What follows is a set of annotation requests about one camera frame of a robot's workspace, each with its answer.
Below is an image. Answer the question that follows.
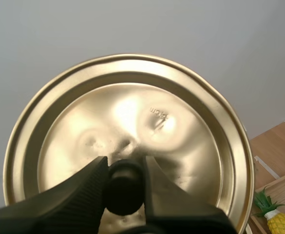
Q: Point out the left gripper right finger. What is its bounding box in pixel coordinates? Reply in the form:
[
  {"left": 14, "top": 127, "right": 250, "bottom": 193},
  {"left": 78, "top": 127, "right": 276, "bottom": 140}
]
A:
[{"left": 144, "top": 155, "right": 238, "bottom": 234}]

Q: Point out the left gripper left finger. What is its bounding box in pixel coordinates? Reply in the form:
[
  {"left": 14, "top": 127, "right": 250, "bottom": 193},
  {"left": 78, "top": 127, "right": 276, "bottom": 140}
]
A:
[{"left": 0, "top": 156, "right": 108, "bottom": 234}]

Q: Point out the gold lid with black knob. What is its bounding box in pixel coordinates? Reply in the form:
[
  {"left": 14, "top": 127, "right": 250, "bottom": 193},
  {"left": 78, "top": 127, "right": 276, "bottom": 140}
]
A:
[{"left": 2, "top": 54, "right": 255, "bottom": 234}]

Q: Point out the yellow toy pineapple green crown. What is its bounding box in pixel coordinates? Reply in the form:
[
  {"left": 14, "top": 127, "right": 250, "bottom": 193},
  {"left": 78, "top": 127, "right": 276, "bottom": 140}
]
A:
[{"left": 253, "top": 189, "right": 285, "bottom": 234}]

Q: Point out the shallow wooden tray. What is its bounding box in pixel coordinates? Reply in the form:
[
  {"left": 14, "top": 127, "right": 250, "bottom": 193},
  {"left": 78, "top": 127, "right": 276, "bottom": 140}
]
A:
[{"left": 248, "top": 168, "right": 285, "bottom": 234}]

